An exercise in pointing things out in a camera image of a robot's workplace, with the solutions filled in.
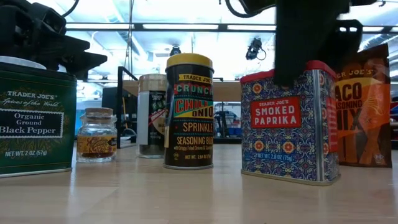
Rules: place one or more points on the black monitor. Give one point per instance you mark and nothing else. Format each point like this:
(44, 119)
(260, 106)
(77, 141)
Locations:
(110, 99)

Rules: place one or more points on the black aluminium table frame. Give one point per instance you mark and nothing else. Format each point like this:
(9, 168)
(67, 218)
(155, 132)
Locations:
(227, 140)

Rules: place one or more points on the blue storage bin row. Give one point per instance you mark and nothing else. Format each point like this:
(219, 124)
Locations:
(234, 131)

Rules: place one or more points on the brown taco seasoning pouch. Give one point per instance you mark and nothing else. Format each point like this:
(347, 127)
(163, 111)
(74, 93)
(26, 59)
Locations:
(363, 124)

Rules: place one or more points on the chili onion shaker yellow lid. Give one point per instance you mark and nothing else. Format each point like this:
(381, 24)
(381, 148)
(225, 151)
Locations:
(192, 124)

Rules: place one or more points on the black dome camera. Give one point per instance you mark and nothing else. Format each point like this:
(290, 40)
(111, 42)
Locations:
(175, 51)

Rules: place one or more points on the green black pepper tin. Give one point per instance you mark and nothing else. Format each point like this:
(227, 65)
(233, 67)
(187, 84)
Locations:
(37, 140)

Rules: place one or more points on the smoked paprika tin red lid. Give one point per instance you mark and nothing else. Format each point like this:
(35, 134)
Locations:
(280, 140)

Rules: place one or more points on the small cork-lidded glass jar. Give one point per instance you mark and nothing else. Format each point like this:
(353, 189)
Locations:
(96, 146)

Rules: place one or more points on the brown paper cup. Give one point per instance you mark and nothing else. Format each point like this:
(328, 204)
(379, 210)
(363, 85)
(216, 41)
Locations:
(152, 124)

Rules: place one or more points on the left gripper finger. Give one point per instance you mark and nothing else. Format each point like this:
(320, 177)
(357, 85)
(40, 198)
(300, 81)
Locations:
(76, 43)
(84, 62)

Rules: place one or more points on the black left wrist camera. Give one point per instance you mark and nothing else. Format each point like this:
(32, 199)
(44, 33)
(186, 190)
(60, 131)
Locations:
(49, 17)

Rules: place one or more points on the wooden shelf black metal legs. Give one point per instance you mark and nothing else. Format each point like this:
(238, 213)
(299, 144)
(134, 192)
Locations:
(227, 91)

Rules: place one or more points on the black overhead beam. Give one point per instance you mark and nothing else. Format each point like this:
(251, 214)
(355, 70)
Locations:
(222, 27)

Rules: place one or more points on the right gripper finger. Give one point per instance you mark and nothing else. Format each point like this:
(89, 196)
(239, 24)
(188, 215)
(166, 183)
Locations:
(304, 46)
(345, 49)

